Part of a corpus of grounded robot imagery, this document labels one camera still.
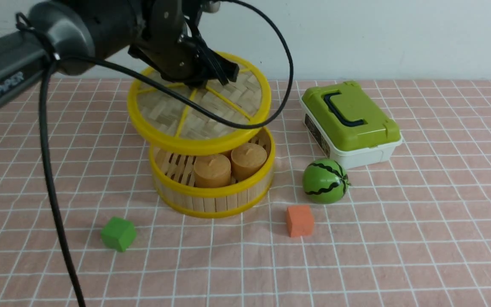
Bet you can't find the brown toy bun left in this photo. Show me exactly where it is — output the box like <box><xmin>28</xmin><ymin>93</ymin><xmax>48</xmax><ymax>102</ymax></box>
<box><xmin>193</xmin><ymin>154</ymin><xmax>231</xmax><ymax>188</ymax></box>

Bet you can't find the bamboo steamer basket yellow rim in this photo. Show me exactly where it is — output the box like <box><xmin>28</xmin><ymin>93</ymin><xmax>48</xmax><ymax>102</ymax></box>
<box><xmin>148</xmin><ymin>128</ymin><xmax>275</xmax><ymax>218</ymax></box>

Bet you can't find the green toy watermelon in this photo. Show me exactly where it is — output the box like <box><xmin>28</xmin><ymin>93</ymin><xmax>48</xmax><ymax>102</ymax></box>
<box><xmin>302</xmin><ymin>159</ymin><xmax>351</xmax><ymax>204</ymax></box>

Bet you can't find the pink checkered tablecloth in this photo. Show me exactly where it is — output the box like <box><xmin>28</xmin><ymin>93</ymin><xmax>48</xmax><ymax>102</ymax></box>
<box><xmin>0</xmin><ymin>78</ymin><xmax>491</xmax><ymax>307</ymax></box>

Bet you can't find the black cable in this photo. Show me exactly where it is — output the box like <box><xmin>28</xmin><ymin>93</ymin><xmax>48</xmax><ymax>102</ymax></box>
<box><xmin>15</xmin><ymin>0</ymin><xmax>294</xmax><ymax>307</ymax></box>

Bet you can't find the yellow woven steamer lid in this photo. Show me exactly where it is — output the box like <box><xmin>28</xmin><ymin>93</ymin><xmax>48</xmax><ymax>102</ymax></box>
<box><xmin>128</xmin><ymin>53</ymin><xmax>271</xmax><ymax>156</ymax></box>

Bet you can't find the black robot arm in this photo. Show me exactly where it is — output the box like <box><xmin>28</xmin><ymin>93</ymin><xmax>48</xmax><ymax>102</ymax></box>
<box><xmin>0</xmin><ymin>0</ymin><xmax>239</xmax><ymax>108</ymax></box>

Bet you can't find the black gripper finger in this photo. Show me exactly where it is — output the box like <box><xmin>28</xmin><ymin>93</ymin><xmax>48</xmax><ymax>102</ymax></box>
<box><xmin>190</xmin><ymin>51</ymin><xmax>230</xmax><ymax>86</ymax></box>

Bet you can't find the green white plastic box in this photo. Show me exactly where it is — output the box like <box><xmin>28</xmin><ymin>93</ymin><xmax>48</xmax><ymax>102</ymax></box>
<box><xmin>300</xmin><ymin>81</ymin><xmax>403</xmax><ymax>170</ymax></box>

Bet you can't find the brown toy bun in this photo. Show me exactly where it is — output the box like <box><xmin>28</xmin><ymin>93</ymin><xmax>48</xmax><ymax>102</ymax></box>
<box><xmin>193</xmin><ymin>154</ymin><xmax>231</xmax><ymax>188</ymax></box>
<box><xmin>231</xmin><ymin>142</ymin><xmax>268</xmax><ymax>181</ymax></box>

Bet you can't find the orange foam cube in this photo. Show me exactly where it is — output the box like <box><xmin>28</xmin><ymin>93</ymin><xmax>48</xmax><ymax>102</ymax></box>
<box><xmin>285</xmin><ymin>205</ymin><xmax>315</xmax><ymax>237</ymax></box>

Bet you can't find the brown toy bun right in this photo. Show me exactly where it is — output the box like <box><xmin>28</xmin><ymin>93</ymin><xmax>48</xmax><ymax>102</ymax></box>
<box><xmin>231</xmin><ymin>142</ymin><xmax>268</xmax><ymax>181</ymax></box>

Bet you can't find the green foam cube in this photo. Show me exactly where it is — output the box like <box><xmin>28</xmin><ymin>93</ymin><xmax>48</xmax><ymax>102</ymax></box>
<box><xmin>101</xmin><ymin>216</ymin><xmax>137</xmax><ymax>252</ymax></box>

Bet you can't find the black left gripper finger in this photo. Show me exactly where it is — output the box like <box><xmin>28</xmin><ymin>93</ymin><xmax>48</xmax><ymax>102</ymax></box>
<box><xmin>196</xmin><ymin>41</ymin><xmax>240</xmax><ymax>81</ymax></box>

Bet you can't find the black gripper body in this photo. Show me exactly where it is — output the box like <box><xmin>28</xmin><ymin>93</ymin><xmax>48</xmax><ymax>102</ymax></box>
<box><xmin>128</xmin><ymin>0</ymin><xmax>206</xmax><ymax>82</ymax></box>

